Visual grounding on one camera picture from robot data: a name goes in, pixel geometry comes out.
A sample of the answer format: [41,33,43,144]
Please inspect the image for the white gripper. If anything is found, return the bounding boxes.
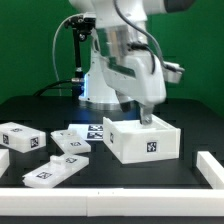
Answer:
[101,54,166,125]

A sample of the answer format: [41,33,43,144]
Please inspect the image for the white cabinet body box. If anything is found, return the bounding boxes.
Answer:
[103,115,181,164]

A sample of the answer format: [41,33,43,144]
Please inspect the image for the white door panel with tags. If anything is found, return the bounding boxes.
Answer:
[51,130,91,154]

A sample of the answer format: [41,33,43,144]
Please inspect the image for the white door panel with knob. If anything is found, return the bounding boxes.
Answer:
[23,154,89,188]

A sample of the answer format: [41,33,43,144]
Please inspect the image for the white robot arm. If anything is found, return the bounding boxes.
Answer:
[68,0,196,125]

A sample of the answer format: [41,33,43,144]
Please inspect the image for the white cabinet top block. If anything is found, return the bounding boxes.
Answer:
[0,122,46,153]

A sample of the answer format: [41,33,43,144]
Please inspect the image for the white marker sheet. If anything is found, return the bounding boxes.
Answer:
[68,124,103,141]

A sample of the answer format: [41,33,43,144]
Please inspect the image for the black base cables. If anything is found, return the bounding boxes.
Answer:
[32,79,83,97]

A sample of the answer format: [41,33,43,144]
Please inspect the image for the white right rail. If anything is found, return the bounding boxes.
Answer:
[196,151,224,190]

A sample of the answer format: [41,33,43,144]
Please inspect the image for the black camera on stand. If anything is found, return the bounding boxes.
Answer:
[64,14,96,96]

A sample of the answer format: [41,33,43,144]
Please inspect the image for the grey camera cable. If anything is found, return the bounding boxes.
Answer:
[51,13,84,97]

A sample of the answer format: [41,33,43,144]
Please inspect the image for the white left rail piece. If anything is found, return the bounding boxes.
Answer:
[0,149,10,178]

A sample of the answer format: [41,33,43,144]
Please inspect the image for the white front rail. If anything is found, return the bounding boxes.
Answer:
[0,188,224,217]

